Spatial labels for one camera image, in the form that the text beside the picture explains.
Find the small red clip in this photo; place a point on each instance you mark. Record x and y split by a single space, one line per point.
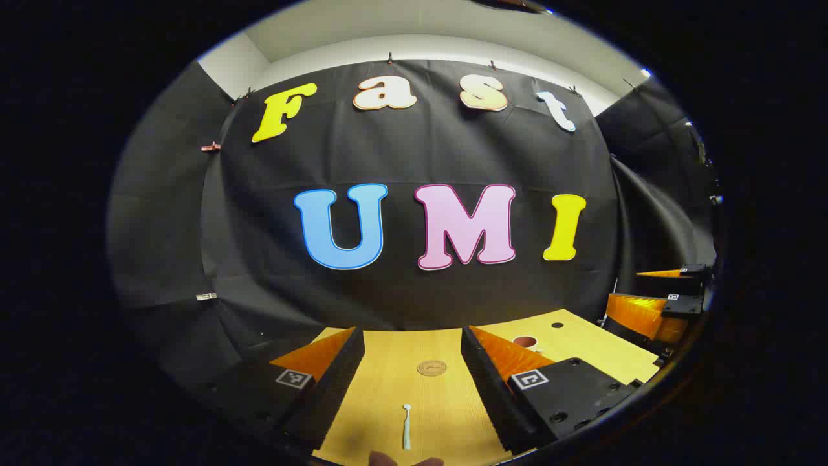
210 147

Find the round wooden coaster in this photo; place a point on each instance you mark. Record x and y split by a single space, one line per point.
431 368

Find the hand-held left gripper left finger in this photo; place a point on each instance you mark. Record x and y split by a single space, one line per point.
336 388

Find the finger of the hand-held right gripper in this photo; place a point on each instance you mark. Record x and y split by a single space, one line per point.
679 283
647 317

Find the light blue toothbrush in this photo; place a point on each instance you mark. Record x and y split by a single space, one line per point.
407 430

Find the black backdrop cloth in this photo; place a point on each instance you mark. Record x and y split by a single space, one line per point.
420 155

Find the wooden desktop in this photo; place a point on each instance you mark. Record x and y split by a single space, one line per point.
394 362

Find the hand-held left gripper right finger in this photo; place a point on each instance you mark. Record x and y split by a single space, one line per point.
488 395

